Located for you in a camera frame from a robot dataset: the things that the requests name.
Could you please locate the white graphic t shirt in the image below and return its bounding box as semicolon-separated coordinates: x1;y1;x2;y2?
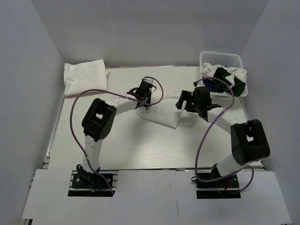
136;91;183;129

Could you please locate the dark green white t shirt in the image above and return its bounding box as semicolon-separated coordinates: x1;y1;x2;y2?
203;63;247;97

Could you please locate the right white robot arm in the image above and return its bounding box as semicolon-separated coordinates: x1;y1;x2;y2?
175;87;270;187

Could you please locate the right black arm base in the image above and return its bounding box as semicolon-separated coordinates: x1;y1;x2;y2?
191;175;241;199

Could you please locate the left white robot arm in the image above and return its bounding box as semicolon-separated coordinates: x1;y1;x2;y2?
81;79;153;187

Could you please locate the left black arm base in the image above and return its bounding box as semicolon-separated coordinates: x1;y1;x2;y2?
68;165;113;197

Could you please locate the blue t shirt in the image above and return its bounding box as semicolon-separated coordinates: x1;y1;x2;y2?
202;79;215;92

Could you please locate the folded white t shirt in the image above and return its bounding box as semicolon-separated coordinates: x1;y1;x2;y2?
63;60;108;97

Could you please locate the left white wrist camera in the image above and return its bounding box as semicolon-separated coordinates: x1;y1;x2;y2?
143;77;153;85

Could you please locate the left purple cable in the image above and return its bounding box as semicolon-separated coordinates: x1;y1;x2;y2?
70;76;164;195

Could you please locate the purple cable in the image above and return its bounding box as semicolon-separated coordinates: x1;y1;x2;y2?
192;77;255;193
70;76;164;195

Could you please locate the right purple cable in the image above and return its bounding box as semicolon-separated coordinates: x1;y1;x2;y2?
192;77;255;193

